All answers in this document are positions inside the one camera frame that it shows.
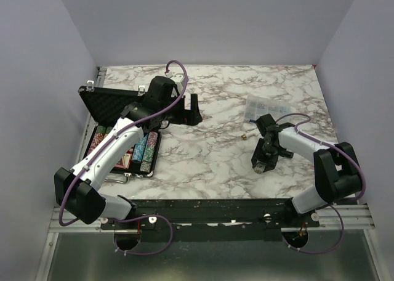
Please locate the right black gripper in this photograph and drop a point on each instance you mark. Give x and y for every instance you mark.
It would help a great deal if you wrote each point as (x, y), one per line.
(257, 156)

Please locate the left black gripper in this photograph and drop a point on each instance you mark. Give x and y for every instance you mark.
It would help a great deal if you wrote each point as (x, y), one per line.
(187, 117)

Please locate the white poker chip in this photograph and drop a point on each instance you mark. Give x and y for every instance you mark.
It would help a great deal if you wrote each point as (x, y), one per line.
(259, 168)

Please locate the red playing card deck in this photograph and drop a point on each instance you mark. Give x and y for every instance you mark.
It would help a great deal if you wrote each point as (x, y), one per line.
(125, 161)

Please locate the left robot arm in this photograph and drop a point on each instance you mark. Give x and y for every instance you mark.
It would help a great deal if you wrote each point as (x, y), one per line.
(77, 189)

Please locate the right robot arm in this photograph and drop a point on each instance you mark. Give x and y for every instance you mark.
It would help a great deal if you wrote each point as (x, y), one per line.
(337, 173)

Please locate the white plastic faucet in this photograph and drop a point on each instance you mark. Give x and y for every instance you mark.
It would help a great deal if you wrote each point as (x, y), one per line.
(248, 135)

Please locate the clear plastic screw organizer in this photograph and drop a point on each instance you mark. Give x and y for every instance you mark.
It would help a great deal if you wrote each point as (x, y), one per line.
(259, 106)

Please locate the black poker chip case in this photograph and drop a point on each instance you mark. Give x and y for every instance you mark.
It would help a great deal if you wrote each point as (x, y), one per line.
(113, 135)

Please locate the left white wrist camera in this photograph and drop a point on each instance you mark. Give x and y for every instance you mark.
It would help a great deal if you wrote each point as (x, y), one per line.
(178, 79)

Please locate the black mounting rail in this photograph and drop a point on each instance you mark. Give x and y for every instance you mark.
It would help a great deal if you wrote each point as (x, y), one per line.
(215, 220)

